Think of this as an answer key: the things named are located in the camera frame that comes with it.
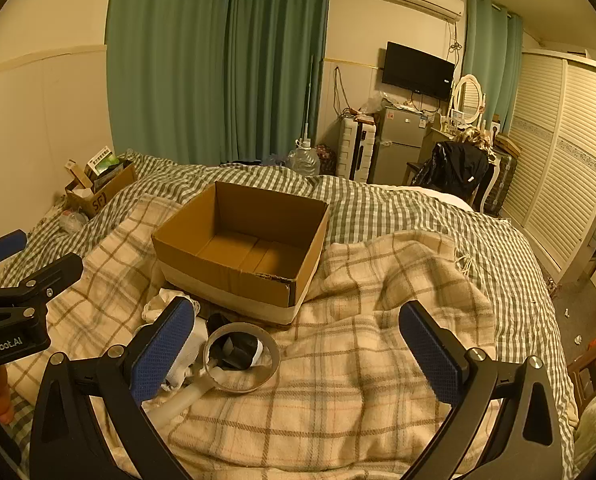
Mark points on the black cloth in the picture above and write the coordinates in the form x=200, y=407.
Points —
x=238, y=350

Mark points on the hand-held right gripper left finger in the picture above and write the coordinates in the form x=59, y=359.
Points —
x=163, y=350

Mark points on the beige plaid blanket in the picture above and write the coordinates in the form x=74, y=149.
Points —
x=338, y=400

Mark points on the small cardboard box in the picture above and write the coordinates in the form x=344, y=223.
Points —
x=100, y=195

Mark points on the silver fridge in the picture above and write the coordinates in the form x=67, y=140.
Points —
x=400, y=145

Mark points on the white paper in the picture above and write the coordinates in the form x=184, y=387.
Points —
x=160, y=305

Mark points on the large cardboard box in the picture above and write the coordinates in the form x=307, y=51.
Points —
x=238, y=280

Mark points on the green and white carton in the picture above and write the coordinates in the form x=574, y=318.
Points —
x=105, y=157

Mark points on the beige narrow carton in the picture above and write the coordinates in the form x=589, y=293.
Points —
x=80, y=175

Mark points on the green curtain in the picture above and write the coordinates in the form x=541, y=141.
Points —
x=168, y=60
x=492, y=60
x=278, y=60

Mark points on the white cup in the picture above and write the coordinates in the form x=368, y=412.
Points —
x=243, y=330

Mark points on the patterned cloth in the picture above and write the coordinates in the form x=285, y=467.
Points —
x=470, y=137

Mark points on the small white picture frame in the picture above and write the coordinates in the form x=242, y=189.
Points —
x=458, y=118

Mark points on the clear plastic bag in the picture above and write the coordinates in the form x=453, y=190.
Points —
x=73, y=219

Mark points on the white suitcase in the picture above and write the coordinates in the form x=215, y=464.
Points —
x=355, y=150

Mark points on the wooden stool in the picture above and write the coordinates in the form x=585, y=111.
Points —
x=590, y=365

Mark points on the large clear water bottle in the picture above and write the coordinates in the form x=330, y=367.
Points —
x=303, y=160

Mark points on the white pole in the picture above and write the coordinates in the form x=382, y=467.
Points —
x=308, y=100

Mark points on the dressing table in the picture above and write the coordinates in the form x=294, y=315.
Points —
x=435, y=137

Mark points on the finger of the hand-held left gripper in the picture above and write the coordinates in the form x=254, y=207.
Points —
x=53, y=271
x=3, y=248

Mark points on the white chair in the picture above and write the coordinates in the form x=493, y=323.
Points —
x=488, y=185

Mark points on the crumpled plastic bag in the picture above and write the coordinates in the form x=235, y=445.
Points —
x=370, y=105

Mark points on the white louvred wardrobe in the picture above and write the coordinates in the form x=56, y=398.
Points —
x=562, y=150

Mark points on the dark patterned bag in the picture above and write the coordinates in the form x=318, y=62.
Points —
x=325, y=159

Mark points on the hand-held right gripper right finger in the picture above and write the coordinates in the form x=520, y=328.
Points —
x=430, y=355

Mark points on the black wall television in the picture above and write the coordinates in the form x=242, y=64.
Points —
x=417, y=72

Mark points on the white oval mirror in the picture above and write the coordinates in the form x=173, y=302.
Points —
x=467, y=97

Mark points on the black jacket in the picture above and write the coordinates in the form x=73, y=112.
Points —
x=457, y=165

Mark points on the dark striped suitcase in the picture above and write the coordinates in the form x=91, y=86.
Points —
x=502, y=180

